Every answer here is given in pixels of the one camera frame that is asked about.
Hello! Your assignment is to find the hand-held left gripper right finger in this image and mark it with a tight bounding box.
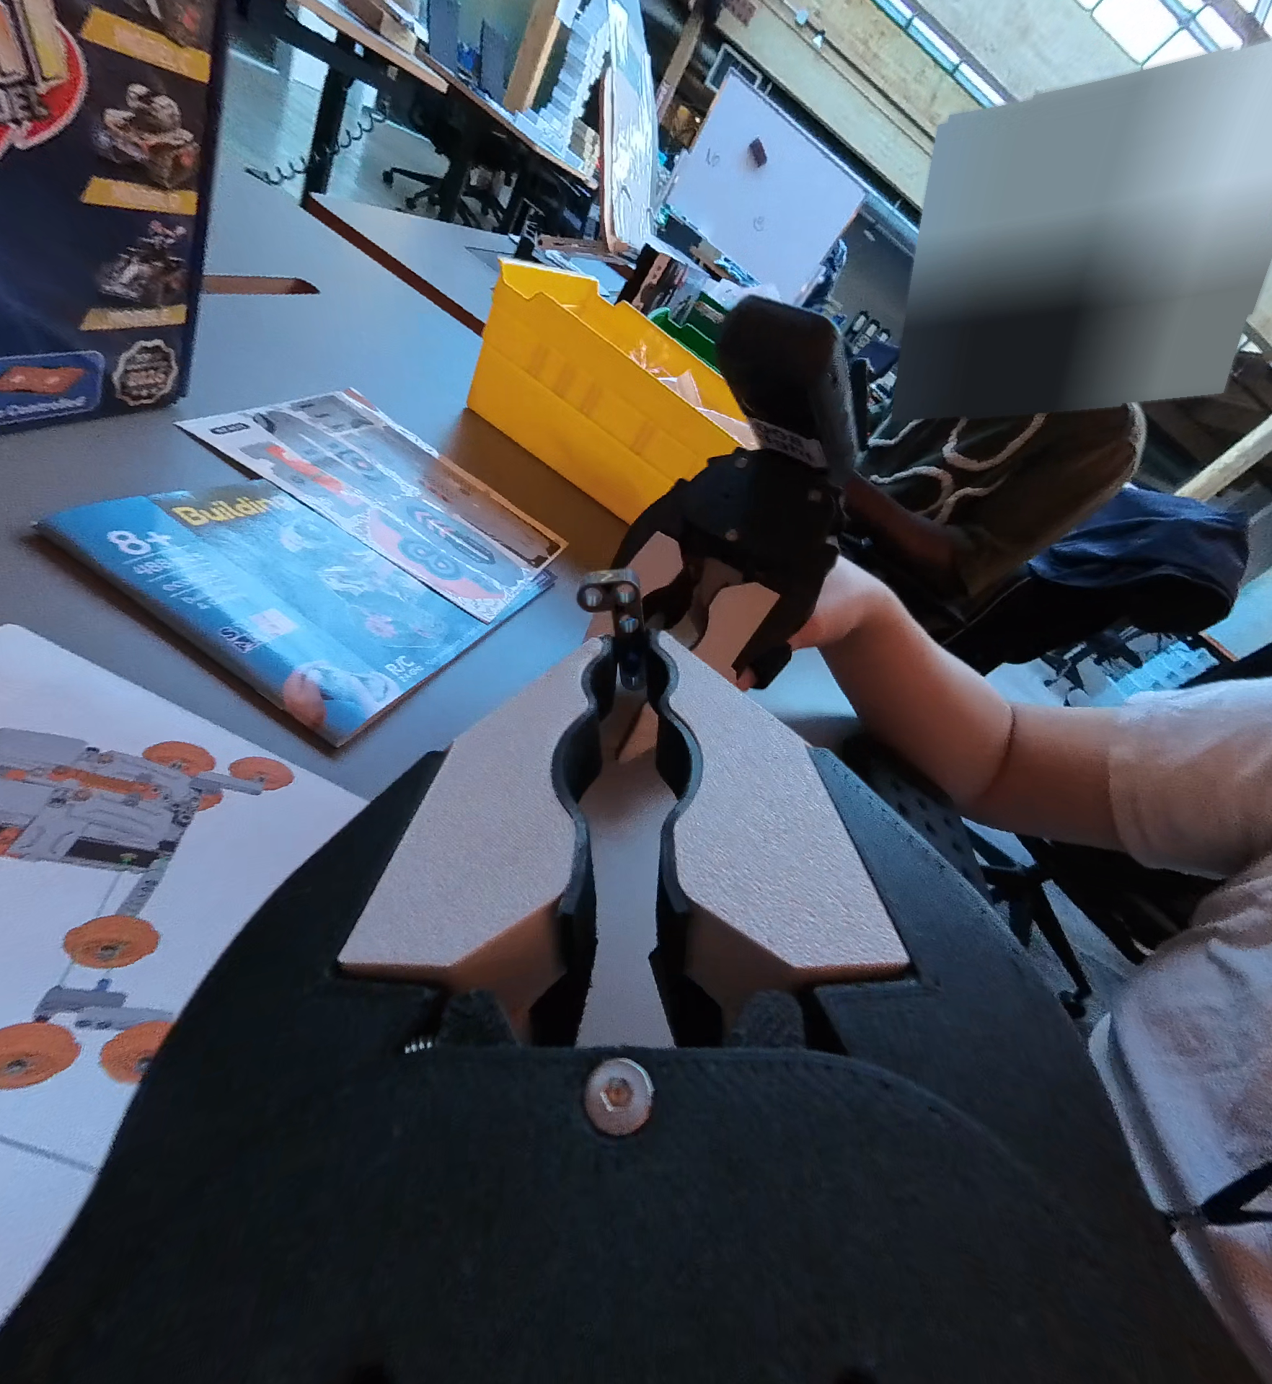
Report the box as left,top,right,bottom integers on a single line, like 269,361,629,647
644,630,913,1047

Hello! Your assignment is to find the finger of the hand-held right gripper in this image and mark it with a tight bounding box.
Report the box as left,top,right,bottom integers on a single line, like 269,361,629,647
641,529,705,653
690,572,789,681

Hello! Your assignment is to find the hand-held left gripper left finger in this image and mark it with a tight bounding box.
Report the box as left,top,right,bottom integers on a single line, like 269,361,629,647
336,636,607,1048

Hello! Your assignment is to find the black building beam with pin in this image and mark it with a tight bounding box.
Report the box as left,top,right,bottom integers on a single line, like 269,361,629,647
578,572,648,694

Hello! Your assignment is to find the person's right forearm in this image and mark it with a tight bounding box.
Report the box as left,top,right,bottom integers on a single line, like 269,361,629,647
874,589,1135,857

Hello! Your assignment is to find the grey desk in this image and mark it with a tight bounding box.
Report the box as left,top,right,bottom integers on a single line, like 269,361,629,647
0,151,891,823

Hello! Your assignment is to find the person's right hand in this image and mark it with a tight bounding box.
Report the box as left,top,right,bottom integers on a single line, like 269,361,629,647
796,554,904,656

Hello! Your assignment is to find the yellow plastic bin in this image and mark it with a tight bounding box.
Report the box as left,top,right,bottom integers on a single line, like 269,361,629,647
465,256,763,525

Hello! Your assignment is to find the sticker sheet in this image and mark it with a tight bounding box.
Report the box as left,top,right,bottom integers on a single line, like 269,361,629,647
176,390,568,627

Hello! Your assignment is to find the open white instruction booklet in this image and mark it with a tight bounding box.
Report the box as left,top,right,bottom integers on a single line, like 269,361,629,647
0,624,369,1376

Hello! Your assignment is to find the whiteboard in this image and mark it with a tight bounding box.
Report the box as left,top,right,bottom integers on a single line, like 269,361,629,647
663,70,868,310

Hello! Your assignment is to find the blue cover booklet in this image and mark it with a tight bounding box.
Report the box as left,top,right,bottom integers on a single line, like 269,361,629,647
35,492,555,747

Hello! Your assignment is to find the person's white shirt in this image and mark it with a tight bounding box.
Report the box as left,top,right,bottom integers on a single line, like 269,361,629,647
1090,670,1272,1384

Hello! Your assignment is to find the robot kit box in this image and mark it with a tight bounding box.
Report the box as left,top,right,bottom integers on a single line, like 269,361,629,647
0,0,228,445

